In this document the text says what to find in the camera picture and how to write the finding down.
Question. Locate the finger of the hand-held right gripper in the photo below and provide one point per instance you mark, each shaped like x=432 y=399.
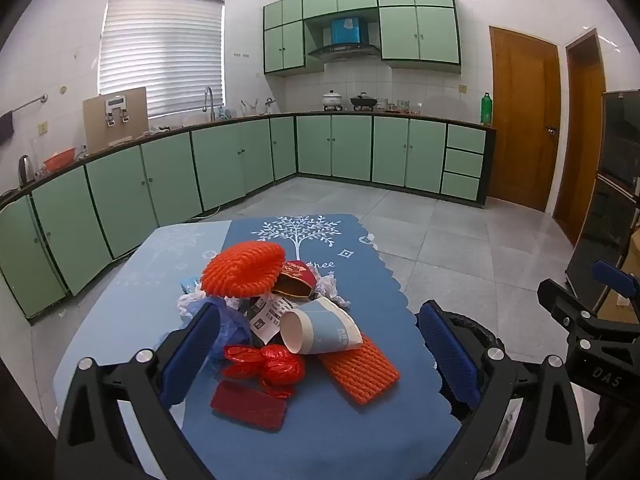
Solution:
x=612 y=272
x=565 y=307

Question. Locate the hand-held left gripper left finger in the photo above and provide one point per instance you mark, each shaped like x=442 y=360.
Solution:
x=192 y=355

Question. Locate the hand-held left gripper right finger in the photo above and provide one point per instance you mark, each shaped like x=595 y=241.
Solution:
x=450 y=355

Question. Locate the large white tissue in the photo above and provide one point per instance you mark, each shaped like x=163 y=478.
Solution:
x=190 y=304

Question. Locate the blue plastic bag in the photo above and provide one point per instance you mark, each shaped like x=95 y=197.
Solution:
x=232 y=322

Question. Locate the light blue milk carton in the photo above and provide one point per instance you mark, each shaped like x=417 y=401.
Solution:
x=190 y=286

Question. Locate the red scouring pad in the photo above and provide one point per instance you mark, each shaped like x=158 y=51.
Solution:
x=247 y=405

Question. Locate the printed paper wrapper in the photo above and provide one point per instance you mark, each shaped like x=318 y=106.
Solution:
x=267 y=317

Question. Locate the red plastic bag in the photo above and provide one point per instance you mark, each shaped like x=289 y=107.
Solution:
x=280 y=367

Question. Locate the round orange foam net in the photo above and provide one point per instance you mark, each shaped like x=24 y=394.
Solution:
x=240 y=267

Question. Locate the white paper cup blue sleeve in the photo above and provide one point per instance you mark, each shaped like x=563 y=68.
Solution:
x=325 y=332

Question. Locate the red and gold paper cup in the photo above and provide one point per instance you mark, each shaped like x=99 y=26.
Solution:
x=297 y=271

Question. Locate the small white tissue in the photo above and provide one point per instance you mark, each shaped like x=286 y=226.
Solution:
x=330 y=287

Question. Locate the black glass cabinet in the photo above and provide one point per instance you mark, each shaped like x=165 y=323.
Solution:
x=610 y=200

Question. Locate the narrow wooden door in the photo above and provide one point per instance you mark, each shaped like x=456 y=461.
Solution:
x=582 y=150

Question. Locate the dark blue tree-print tablecloth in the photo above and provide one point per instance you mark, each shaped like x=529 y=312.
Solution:
x=350 y=270

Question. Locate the wide wooden door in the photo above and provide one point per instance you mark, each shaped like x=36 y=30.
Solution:
x=525 y=125

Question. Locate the green base cabinets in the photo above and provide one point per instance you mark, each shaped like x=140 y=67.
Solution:
x=225 y=160

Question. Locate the green bottle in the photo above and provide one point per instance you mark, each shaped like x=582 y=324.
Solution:
x=486 y=110

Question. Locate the red plastic basin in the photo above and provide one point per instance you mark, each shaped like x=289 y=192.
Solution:
x=59 y=160

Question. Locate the steel faucet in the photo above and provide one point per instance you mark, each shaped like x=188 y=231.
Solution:
x=212 y=110

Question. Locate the steel electric kettle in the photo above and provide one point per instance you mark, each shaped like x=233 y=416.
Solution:
x=26 y=170

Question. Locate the brown printed cardboard box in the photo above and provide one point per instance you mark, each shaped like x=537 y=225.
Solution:
x=95 y=125

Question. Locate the utensil holder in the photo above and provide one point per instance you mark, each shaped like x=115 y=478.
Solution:
x=249 y=109

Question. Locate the black wok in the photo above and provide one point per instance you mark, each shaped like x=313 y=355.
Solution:
x=363 y=102

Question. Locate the white cooking pot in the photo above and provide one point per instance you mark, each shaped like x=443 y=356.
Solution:
x=332 y=100

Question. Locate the dark towel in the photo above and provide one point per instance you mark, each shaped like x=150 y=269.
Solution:
x=6 y=127

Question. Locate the white window blind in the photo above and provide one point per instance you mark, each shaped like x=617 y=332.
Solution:
x=160 y=55

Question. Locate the black range hood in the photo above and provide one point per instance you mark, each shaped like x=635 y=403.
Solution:
x=345 y=51

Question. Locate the green wall cabinets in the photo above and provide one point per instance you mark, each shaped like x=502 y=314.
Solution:
x=435 y=35

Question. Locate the steel towel rail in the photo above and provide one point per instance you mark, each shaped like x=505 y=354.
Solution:
x=30 y=103

